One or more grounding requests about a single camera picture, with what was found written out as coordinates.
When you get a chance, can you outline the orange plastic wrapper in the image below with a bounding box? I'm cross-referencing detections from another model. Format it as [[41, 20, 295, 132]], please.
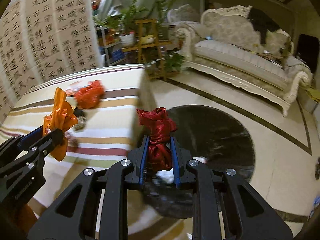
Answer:
[[42, 87, 78, 161]]

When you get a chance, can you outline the white paper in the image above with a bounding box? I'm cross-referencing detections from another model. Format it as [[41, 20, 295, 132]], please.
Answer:
[[156, 169, 174, 184]]

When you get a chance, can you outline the dark red foil wrapper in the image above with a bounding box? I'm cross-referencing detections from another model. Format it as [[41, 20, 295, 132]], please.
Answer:
[[137, 107, 177, 172]]

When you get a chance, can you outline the black lined trash bin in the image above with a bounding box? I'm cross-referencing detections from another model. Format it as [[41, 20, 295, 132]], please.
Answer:
[[143, 105, 255, 219]]

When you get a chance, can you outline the striped tablecloth table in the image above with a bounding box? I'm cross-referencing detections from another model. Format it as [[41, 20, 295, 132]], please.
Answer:
[[1, 64, 156, 218]]

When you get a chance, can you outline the red orange plastic bag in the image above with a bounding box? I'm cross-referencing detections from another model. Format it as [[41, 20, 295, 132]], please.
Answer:
[[66, 80, 105, 109]]

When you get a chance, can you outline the calligraphy folding screen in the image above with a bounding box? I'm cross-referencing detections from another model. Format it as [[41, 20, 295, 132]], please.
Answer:
[[1, 0, 102, 120]]

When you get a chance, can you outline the cardboard box beside sofa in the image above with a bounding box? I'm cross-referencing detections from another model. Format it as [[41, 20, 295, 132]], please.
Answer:
[[297, 88, 318, 114]]

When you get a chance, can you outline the wooden plant stand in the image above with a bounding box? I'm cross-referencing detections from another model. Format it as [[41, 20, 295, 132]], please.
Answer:
[[121, 19, 171, 80]]

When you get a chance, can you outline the small floor green plant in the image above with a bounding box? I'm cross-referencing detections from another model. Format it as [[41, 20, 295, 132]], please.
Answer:
[[164, 53, 184, 73]]

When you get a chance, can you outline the potted plant white pot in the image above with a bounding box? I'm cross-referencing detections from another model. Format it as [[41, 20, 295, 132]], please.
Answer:
[[93, 0, 147, 48]]

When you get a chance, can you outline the ornate white grey sofa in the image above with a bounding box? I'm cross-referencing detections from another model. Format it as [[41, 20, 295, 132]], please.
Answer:
[[175, 5, 312, 116]]

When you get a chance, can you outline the black garment on sofa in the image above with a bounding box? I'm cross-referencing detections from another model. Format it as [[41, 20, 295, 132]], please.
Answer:
[[248, 7, 280, 45]]

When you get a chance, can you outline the tall green potted plant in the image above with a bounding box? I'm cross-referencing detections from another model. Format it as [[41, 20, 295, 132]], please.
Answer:
[[151, 0, 178, 40]]

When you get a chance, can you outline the ornate grey armchair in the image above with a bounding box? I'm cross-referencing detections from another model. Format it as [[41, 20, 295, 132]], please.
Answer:
[[167, 4, 200, 25]]

